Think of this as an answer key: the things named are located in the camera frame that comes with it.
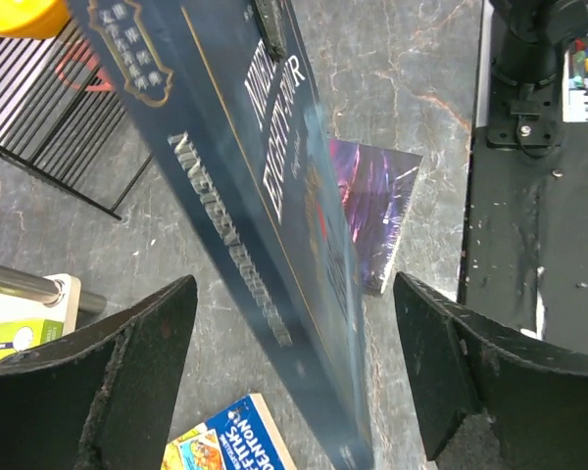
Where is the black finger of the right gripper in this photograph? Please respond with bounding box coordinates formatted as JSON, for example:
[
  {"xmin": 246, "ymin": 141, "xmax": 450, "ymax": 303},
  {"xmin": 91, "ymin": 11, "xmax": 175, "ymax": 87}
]
[{"xmin": 253, "ymin": 0, "xmax": 286, "ymax": 61}]

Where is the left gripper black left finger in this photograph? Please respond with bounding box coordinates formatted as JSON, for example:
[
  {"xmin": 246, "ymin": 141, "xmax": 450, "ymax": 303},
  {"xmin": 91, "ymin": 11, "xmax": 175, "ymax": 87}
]
[{"xmin": 0, "ymin": 275, "xmax": 197, "ymax": 469}]

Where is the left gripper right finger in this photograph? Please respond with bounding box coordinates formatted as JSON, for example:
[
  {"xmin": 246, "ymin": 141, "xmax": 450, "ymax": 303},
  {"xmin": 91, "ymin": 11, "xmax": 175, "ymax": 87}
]
[{"xmin": 393, "ymin": 272, "xmax": 588, "ymax": 469}]

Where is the blue grey bottom book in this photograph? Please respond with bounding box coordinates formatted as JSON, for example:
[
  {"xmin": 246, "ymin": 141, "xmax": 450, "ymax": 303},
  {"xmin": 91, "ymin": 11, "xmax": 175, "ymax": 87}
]
[{"xmin": 69, "ymin": 1, "xmax": 374, "ymax": 469}]

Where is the green cartoon book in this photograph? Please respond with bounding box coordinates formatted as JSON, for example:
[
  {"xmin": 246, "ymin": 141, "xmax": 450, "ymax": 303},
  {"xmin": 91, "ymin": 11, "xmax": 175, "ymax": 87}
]
[{"xmin": 0, "ymin": 318, "xmax": 63, "ymax": 360}]

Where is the purple robinson crusoe book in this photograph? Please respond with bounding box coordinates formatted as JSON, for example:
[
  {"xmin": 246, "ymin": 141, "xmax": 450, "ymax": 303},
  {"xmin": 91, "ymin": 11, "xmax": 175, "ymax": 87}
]
[{"xmin": 329, "ymin": 139, "xmax": 422, "ymax": 296}]

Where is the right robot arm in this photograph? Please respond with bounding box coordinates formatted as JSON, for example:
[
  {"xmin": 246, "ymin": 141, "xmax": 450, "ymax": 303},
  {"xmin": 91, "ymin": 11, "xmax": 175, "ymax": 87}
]
[{"xmin": 480, "ymin": 1, "xmax": 588, "ymax": 159}]

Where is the white two-tier shelf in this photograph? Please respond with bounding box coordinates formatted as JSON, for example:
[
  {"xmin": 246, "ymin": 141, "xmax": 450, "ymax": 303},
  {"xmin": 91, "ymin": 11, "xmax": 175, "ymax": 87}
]
[{"xmin": 0, "ymin": 265, "xmax": 107, "ymax": 334}]

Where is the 91-storey treehouse book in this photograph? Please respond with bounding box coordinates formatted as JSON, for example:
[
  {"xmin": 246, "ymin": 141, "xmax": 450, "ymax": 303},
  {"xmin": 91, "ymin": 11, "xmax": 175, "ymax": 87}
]
[{"xmin": 161, "ymin": 393, "xmax": 296, "ymax": 470}]

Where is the orange bowl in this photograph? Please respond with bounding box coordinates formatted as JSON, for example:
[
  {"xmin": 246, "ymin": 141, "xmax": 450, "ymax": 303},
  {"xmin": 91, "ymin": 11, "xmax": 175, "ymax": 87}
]
[{"xmin": 0, "ymin": 0, "xmax": 70, "ymax": 40}]

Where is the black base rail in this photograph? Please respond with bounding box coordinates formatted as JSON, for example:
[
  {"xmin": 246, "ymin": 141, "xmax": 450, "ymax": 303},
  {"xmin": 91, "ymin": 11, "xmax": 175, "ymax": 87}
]
[{"xmin": 459, "ymin": 122, "xmax": 588, "ymax": 354}]

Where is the black wire dish rack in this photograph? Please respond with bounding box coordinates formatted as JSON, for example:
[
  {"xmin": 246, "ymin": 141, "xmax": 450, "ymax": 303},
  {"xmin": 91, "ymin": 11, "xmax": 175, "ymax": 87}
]
[{"xmin": 0, "ymin": 23, "xmax": 152, "ymax": 219}]

